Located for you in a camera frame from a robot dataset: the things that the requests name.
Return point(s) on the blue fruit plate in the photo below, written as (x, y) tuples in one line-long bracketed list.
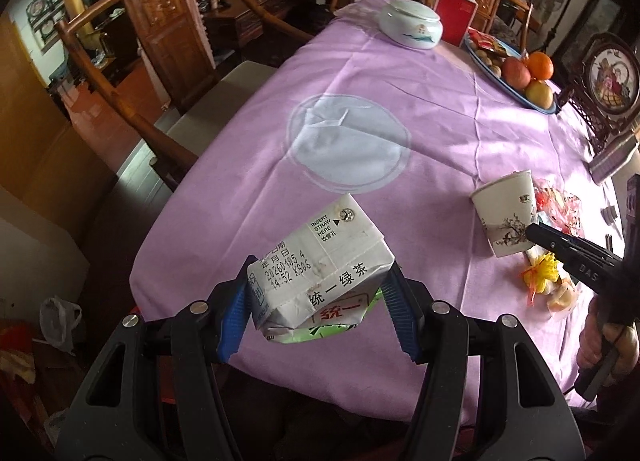
[(492, 81)]

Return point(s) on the beige seat cushion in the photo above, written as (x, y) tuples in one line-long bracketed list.
[(220, 101)]

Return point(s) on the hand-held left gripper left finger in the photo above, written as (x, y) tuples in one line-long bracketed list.
[(236, 308)]

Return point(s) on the yellow ribbon flower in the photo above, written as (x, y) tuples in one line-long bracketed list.
[(540, 273)]

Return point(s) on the pale fruit peel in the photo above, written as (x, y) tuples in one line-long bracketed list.
[(562, 298)]

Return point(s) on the framed decorative plate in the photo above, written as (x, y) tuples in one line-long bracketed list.
[(612, 76)]

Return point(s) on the wooden armchair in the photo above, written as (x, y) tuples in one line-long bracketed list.
[(170, 41)]

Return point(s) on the yellow red apple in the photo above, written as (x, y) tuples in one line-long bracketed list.
[(539, 95)]

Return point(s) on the white ceramic lidded bowl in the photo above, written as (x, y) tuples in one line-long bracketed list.
[(410, 23)]

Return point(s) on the metal tin box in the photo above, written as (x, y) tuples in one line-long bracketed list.
[(615, 158)]

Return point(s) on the person's right hand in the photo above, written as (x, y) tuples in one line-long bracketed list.
[(630, 353)]

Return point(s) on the orange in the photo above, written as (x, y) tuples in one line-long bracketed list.
[(541, 66)]

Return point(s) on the white plastic bag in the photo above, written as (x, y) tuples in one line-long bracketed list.
[(59, 323)]

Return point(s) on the dark wooden side table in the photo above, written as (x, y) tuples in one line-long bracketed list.
[(255, 11)]

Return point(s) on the red cloth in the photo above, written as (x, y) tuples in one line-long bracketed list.
[(15, 346)]

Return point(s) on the red snack packet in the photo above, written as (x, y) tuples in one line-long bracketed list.
[(482, 40)]

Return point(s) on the white floral paper cup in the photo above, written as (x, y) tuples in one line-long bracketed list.
[(502, 211)]

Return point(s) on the standing fan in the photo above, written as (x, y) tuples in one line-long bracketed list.
[(547, 6)]

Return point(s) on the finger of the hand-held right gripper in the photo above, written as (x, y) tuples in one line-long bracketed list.
[(565, 253)]

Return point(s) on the white green drink carton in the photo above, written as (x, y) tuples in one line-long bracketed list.
[(320, 276)]

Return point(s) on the brown kiwi fruit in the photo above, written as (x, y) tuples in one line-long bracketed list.
[(495, 71), (483, 57)]

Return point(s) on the purple tablecloth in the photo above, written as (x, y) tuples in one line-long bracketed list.
[(425, 106)]

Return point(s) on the red box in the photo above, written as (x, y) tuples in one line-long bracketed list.
[(455, 16)]

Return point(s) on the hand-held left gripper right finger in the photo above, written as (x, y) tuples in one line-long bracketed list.
[(400, 313)]

